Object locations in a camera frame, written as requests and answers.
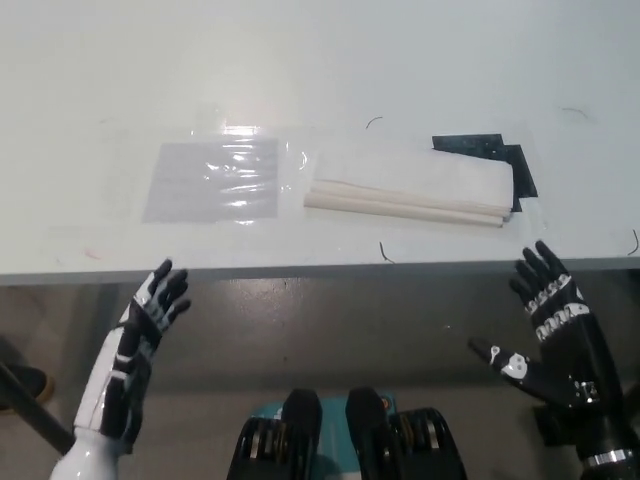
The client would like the clear plastic bag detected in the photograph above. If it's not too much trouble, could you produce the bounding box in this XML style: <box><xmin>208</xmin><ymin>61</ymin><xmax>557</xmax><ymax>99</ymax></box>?
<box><xmin>141</xmin><ymin>137</ymin><xmax>280</xmax><ymax>225</ymax></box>

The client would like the black tape patch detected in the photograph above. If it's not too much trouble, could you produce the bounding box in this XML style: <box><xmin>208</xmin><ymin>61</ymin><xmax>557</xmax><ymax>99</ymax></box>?
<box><xmin>430</xmin><ymin>132</ymin><xmax>540</xmax><ymax>214</ymax></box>

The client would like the black diagonal metal bar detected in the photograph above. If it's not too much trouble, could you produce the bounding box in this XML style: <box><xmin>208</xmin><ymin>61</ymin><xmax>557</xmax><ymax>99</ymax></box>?
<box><xmin>0</xmin><ymin>360</ymin><xmax>77</xmax><ymax>452</ymax></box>

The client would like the black floor base plate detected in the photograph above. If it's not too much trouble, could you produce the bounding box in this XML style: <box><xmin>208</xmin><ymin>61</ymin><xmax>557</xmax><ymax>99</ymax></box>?
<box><xmin>531</xmin><ymin>403</ymin><xmax>582</xmax><ymax>450</ymax></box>

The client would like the dark shoe with tan sole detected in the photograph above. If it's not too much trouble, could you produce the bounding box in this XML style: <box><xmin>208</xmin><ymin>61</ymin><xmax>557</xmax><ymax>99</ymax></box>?
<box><xmin>0</xmin><ymin>334</ymin><xmax>56</xmax><ymax>415</ymax></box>

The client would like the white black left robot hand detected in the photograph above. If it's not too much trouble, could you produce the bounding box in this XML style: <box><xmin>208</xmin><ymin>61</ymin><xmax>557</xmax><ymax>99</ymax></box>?
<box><xmin>73</xmin><ymin>256</ymin><xmax>193</xmax><ymax>455</ymax></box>

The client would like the white napkin stack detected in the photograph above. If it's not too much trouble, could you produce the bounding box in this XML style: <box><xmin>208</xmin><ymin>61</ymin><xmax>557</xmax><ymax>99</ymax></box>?
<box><xmin>302</xmin><ymin>149</ymin><xmax>517</xmax><ymax>232</ymax></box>

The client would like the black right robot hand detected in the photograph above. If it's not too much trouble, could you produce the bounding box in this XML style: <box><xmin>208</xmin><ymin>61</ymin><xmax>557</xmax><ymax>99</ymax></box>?
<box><xmin>467</xmin><ymin>240</ymin><xmax>630</xmax><ymax>460</ymax></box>

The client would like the transparent plastic film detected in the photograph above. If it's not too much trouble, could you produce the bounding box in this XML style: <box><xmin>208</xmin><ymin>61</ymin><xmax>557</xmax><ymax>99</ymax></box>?
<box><xmin>139</xmin><ymin>102</ymin><xmax>551</xmax><ymax>239</ymax></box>

